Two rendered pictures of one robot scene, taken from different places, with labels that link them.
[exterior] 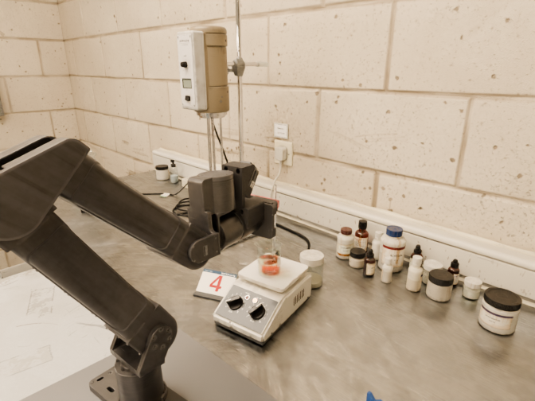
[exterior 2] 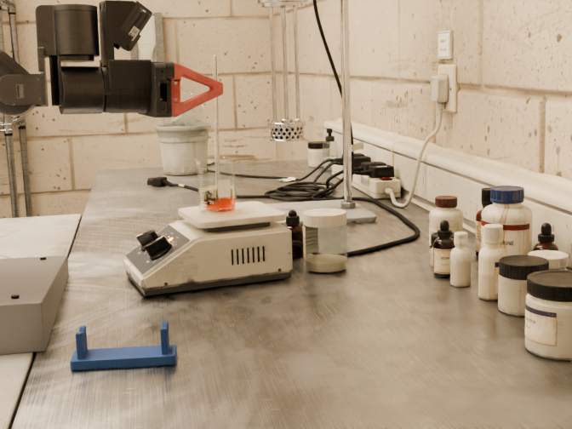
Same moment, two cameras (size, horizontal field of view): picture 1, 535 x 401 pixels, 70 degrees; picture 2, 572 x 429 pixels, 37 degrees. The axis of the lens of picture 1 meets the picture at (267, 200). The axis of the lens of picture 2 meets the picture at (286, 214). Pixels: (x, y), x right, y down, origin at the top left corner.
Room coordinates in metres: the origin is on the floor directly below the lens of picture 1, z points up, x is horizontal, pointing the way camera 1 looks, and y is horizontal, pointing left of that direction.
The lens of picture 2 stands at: (-0.13, -0.73, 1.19)
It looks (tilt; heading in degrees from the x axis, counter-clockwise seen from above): 10 degrees down; 35
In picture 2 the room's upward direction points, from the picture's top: 2 degrees counter-clockwise
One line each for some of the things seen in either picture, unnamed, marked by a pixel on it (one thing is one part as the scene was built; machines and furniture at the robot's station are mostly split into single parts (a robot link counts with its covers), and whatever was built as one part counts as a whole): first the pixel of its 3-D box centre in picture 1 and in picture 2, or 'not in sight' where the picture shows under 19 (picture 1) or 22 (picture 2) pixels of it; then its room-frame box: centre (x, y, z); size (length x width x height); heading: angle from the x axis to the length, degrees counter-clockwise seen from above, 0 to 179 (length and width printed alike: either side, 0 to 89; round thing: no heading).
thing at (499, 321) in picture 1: (499, 310); (562, 314); (0.67, -0.48, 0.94); 0.07 x 0.07 x 0.07
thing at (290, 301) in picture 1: (267, 293); (213, 248); (0.72, 0.00, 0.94); 0.22 x 0.13 x 0.08; 146
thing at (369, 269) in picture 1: (369, 262); (444, 248); (0.87, -0.26, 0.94); 0.03 x 0.03 x 0.07
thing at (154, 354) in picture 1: (139, 338); not in sight; (0.45, 0.18, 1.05); 0.09 x 0.06 x 0.06; 49
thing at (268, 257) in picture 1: (267, 258); (214, 184); (0.73, 0.00, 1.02); 0.06 x 0.05 x 0.08; 90
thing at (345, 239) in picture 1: (345, 243); (446, 226); (0.97, -0.22, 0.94); 0.05 x 0.05 x 0.09
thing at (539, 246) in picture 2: (416, 258); (546, 254); (0.89, -0.39, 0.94); 0.03 x 0.03 x 0.08
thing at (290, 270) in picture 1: (273, 270); (231, 214); (0.74, -0.01, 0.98); 0.12 x 0.12 x 0.01; 56
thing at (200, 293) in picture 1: (215, 285); not in sight; (0.79, 0.13, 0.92); 0.09 x 0.06 x 0.04; 70
